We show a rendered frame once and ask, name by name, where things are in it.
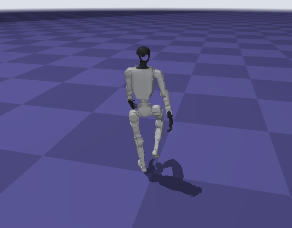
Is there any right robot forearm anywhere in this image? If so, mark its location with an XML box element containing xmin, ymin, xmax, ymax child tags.
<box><xmin>162</xmin><ymin>89</ymin><xmax>172</xmax><ymax>115</ymax></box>

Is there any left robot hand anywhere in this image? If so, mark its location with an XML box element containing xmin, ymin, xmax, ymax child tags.
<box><xmin>128</xmin><ymin>100</ymin><xmax>137</xmax><ymax>109</ymax></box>

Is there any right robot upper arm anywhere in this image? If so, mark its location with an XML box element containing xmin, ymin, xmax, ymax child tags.
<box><xmin>153</xmin><ymin>69</ymin><xmax>166</xmax><ymax>97</ymax></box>

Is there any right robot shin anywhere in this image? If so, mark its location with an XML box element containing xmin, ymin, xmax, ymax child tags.
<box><xmin>154</xmin><ymin>120</ymin><xmax>164</xmax><ymax>151</ymax></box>

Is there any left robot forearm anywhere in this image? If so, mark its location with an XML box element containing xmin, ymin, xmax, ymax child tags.
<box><xmin>126</xmin><ymin>86</ymin><xmax>133</xmax><ymax>101</ymax></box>

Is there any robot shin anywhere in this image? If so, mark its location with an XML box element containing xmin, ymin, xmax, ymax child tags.
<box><xmin>135</xmin><ymin>138</ymin><xmax>145</xmax><ymax>167</ymax></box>
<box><xmin>154</xmin><ymin>120</ymin><xmax>164</xmax><ymax>151</ymax></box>

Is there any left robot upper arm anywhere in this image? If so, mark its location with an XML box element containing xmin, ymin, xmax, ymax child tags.
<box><xmin>124</xmin><ymin>67</ymin><xmax>132</xmax><ymax>91</ymax></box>

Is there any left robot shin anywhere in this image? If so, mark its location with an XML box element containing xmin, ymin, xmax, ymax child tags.
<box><xmin>135</xmin><ymin>138</ymin><xmax>145</xmax><ymax>167</ymax></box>

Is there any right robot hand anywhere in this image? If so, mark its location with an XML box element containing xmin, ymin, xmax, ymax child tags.
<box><xmin>167</xmin><ymin>111</ymin><xmax>173</xmax><ymax>132</ymax></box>

